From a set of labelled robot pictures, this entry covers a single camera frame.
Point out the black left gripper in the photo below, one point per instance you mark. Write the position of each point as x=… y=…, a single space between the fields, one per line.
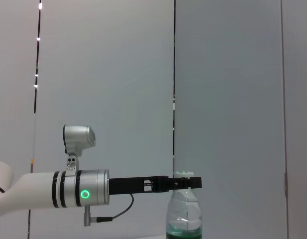
x=131 y=185

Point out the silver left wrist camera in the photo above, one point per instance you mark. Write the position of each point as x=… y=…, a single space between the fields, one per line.
x=78 y=139

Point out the clear bottle with green label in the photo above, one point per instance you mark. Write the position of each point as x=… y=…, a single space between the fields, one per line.
x=184 y=214

